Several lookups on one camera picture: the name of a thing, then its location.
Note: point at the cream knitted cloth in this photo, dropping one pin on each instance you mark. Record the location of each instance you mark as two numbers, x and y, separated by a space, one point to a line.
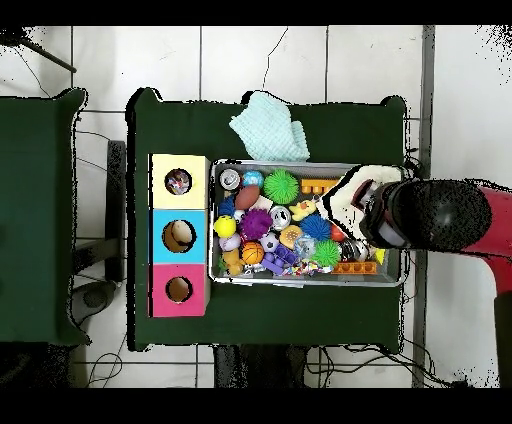
328 202

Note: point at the white multicolour print cloth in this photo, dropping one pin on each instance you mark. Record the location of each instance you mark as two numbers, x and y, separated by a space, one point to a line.
178 182

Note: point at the mint green knitted cloth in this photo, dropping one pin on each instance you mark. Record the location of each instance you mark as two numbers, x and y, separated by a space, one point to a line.
268 128

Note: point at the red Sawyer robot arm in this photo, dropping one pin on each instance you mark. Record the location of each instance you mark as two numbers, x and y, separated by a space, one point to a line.
432 216

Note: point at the wooden box with three holes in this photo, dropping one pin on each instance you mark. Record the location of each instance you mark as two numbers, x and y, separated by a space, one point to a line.
164 212

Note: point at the purple spiky ball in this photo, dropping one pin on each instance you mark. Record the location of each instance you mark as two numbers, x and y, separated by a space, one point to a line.
255 224

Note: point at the brown toy football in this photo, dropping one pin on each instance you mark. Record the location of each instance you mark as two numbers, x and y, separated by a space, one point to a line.
247 198

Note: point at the yellow smiley face ball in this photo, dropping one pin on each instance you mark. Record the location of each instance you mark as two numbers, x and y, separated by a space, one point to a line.
225 226

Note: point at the blue globe ball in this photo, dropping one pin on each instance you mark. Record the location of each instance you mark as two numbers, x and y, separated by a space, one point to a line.
253 178

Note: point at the green spiky ball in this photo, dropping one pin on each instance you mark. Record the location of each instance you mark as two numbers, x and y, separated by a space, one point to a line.
326 254
280 186

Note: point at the orange toy basketball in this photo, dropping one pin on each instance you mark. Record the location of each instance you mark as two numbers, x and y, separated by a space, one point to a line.
253 253

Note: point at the silver drink can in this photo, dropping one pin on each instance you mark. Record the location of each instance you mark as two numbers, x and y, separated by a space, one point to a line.
230 178

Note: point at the yellow duck plush toy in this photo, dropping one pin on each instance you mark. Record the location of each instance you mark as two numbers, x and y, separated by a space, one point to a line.
304 210

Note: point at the blue spiky ball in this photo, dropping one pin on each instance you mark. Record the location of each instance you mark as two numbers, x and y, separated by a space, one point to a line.
316 227

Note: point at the orange toy brick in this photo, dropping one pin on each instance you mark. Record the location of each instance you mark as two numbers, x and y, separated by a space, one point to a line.
318 186

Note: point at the white ball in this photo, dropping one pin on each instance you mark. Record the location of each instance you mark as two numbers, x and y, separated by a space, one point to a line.
182 233

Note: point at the orange plastic tray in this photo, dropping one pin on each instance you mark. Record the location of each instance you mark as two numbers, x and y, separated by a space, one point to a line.
354 269

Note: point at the green cloth side table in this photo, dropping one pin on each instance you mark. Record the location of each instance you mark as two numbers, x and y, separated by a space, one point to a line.
36 232

